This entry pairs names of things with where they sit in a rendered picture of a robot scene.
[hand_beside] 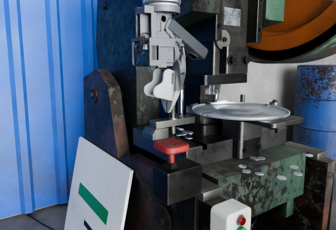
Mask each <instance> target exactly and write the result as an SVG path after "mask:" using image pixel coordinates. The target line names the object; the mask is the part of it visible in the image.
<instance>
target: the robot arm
mask: <svg viewBox="0 0 336 230"><path fill-rule="evenodd" d="M331 1H336V0H331ZM180 5H181V0H143V5H142V6H141V7H135V39H132V40H131V46H132V66H137V67H155V70H154V71H153V73H152V81H151V82H150V83H148V84H147V85H145V87H144V93H145V94H146V95H147V96H150V97H155V98H159V99H161V102H162V105H163V108H164V110H165V112H166V113H170V112H171V111H172V109H173V107H174V105H175V103H176V101H177V99H178V97H179V94H180V91H181V90H182V88H183V84H184V80H185V76H186V55H187V56H188V57H189V58H190V59H192V60H201V59H205V58H206V56H207V54H208V49H207V48H206V47H205V46H203V45H202V44H201V43H200V42H199V41H198V40H197V39H195V38H194V37H193V36H192V35H191V34H190V33H189V32H188V31H186V30H185V29H184V28H183V27H182V26H181V25H180V24H178V23H177V22H176V21H175V20H174V19H173V18H172V16H177V15H180ZM171 18H172V19H171ZM134 48H135V60H134ZM185 54H186V55H185ZM170 67H171V68H172V70H171V69H169V68H170Z"/></svg>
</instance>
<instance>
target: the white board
mask: <svg viewBox="0 0 336 230"><path fill-rule="evenodd" d="M133 172H134V170H132V169H131V168H129V167H128V166H126V165H125V164H123V163H122V162H120V161H118V160H117V159H115V158H114V157H112V156H111V155H109V154H108V153H106V152H105V151H103V150H102V149H100V148H98V147H97V146H95V145H94V144H92V143H91V142H89V141H88V140H86V139H85V138H83V137H82V136H81V137H79V140H78V146H77V152H76V159H75V165H74V171H73V177H72V183H71V189H70V195H69V201H68V207H67V213H66V220H65V226H64V230H124V225H125V219H126V213H127V208H128V202H129V196H130V190H131V184H132V178H133Z"/></svg>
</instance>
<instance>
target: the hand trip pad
mask: <svg viewBox="0 0 336 230"><path fill-rule="evenodd" d="M153 147H154V148H155V149H156V150H158V151H160V152H163V153H165V154H167V162H168V163H170V164H172V163H174V162H175V154H179V153H183V152H187V151H188V150H189V144H188V143H187V142H184V141H181V140H179V139H176V138H172V137H171V138H165V139H160V140H156V141H155V142H154V143H153Z"/></svg>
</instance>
